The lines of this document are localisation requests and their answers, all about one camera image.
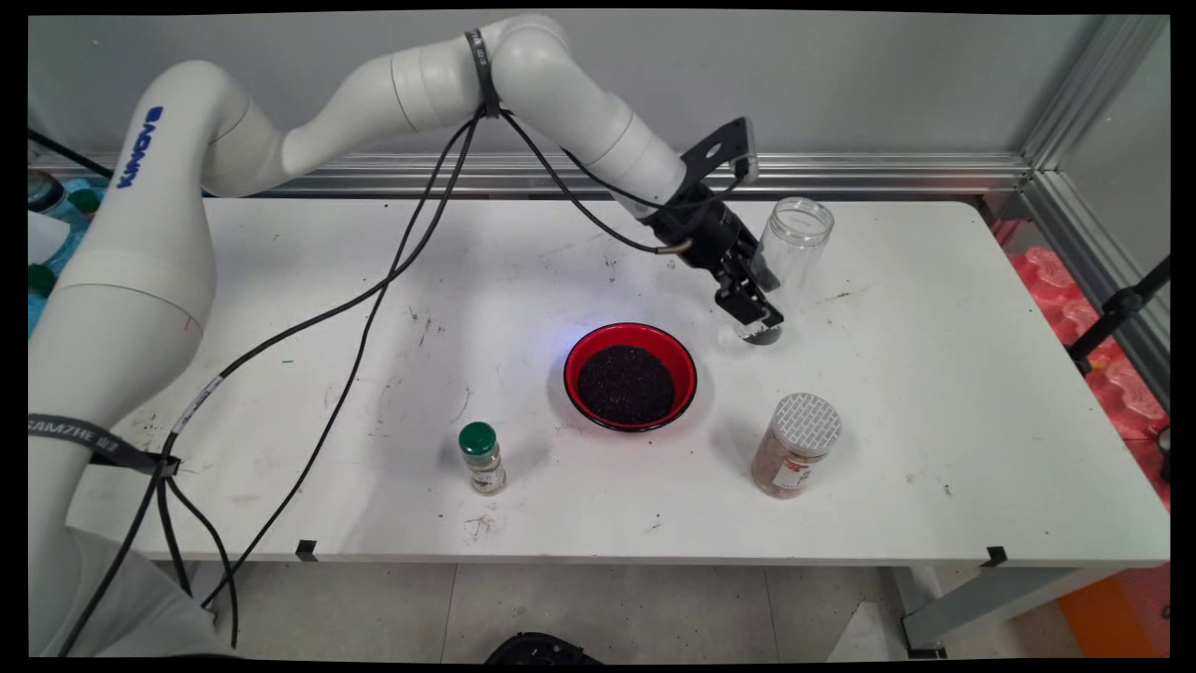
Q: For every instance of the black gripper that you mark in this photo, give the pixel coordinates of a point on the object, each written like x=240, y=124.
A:
x=705, y=238

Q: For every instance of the tall clear plastic jar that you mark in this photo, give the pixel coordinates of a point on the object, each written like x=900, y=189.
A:
x=804, y=234

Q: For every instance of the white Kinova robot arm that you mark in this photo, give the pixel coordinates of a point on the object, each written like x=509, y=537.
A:
x=140, y=234

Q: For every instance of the black seeds heap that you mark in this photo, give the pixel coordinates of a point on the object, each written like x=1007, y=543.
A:
x=626, y=385

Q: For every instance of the brown spice jar white lid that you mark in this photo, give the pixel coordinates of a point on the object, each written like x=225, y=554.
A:
x=794, y=449

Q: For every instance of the red bowl with black rim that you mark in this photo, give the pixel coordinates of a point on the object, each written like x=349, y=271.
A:
x=598, y=350

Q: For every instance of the small spice bottle green cap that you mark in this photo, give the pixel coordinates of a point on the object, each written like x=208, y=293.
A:
x=483, y=463

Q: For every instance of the black tape piece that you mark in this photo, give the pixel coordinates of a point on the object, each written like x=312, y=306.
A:
x=306, y=551
x=994, y=557

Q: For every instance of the red plastic bags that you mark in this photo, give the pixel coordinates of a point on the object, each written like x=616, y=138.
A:
x=1121, y=393

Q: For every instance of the grey table leg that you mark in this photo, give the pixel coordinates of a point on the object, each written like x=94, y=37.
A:
x=207, y=589
x=981, y=608

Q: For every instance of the black chair base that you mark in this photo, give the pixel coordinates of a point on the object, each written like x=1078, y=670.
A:
x=542, y=650

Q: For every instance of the orange box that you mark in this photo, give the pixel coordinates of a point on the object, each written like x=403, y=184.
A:
x=1121, y=617

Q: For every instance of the green capped bottle red label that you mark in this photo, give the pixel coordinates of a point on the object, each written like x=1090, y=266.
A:
x=84, y=199

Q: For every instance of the blue cloth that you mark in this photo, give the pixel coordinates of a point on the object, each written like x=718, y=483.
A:
x=75, y=234

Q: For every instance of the dark green bottle cap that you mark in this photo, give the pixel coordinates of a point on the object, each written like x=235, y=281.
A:
x=41, y=280

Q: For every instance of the dark lidded jar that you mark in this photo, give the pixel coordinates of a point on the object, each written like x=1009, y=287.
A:
x=45, y=192

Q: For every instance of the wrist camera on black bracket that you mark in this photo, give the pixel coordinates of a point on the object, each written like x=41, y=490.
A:
x=696, y=168

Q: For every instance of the aluminium frame rail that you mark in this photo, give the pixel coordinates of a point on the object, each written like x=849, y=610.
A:
x=841, y=173
x=1074, y=243

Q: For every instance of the aluminium frame post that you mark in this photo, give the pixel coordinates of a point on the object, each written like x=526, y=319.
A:
x=1084, y=84

